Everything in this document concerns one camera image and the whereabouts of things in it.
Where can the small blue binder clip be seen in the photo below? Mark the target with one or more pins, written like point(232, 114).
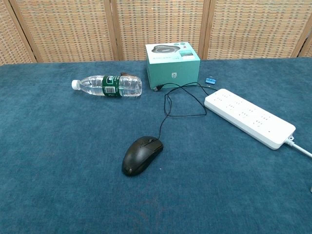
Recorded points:
point(210, 81)

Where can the blue table cloth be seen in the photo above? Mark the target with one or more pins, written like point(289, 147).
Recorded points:
point(73, 158)

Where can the teal product box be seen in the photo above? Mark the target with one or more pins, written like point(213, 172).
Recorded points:
point(173, 68)

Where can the black computer mouse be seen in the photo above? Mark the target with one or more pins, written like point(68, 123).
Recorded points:
point(141, 156)

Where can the clear plastic water bottle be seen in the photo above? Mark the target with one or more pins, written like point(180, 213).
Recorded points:
point(107, 85)

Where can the white power strip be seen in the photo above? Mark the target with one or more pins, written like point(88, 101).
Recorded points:
point(248, 114)

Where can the woven rattan folding screen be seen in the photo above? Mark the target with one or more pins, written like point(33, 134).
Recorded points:
point(156, 26)

